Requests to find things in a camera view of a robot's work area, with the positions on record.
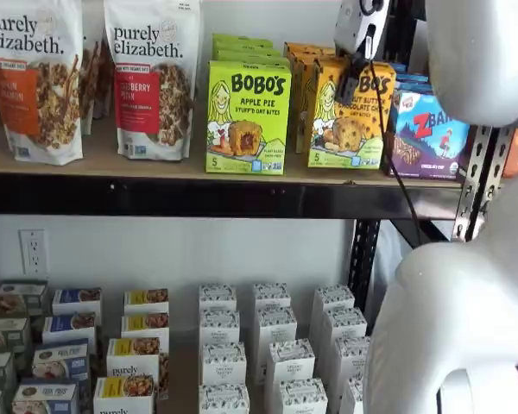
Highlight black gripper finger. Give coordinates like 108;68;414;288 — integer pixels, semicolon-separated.
336;53;370;104

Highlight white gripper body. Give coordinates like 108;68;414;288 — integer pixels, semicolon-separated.
333;0;392;60

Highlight orange Bobo's oat bites box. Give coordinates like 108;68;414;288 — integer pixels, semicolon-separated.
307;59;397;170
286;52;343;71
291;57;319;155
283;41;337;57

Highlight green Bobo's apple pie box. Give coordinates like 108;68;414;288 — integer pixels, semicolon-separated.
213;53;292;70
212;33;275;49
212;44;283;60
204;60;293;176

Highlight black steel shelf beam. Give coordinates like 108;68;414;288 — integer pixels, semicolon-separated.
0;171;458;221

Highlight white patterned pantry box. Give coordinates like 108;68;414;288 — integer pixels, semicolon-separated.
198;382;251;414
251;282;293;314
200;342;248;387
198;307;242;348
312;284;357;342
255;305;299;346
198;283;238;314
339;375;367;414
264;338;317;389
321;306;369;346
277;378;329;414
332;336;372;385

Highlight wooden shelf board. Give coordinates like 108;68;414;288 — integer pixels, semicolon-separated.
0;110;465;190

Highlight yellow white granola box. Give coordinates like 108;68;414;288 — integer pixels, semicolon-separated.
106;336;171;393
92;375;157;414
120;311;171;346
123;287;171;318

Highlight blue white granola box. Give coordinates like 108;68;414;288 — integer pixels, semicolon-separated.
11;378;81;414
31;339;91;383
41;311;99;346
51;287;104;323

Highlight black diagonal rack brace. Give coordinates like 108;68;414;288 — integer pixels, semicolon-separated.
389;219;455;250

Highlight granola bag red label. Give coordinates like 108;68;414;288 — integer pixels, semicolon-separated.
102;0;205;162

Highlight white granola bag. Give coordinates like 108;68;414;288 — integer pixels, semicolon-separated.
79;0;116;135

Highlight granola bag orange label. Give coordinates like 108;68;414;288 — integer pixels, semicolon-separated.
0;0;86;167

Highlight purely elizabeth oatmeal boxes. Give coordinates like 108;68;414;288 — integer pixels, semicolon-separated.
0;279;370;414

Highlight white wall outlet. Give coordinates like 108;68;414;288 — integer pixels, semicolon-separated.
18;228;49;277

